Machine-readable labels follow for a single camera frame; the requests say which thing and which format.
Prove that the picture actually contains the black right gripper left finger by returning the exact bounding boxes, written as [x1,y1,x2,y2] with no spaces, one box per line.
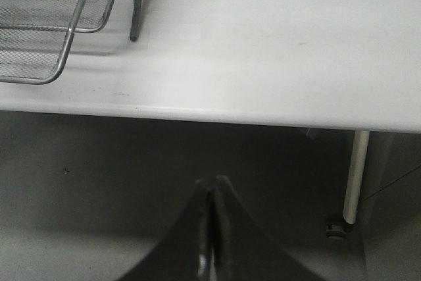
[120,180,212,280]

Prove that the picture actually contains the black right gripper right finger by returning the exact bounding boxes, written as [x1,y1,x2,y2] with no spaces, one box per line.
[212,176,322,280]

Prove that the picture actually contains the table leg caster foot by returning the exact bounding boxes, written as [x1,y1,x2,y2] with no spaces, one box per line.
[325,217,354,240]

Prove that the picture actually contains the white table leg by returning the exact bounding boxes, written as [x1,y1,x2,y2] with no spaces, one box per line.
[342,130,370,227]

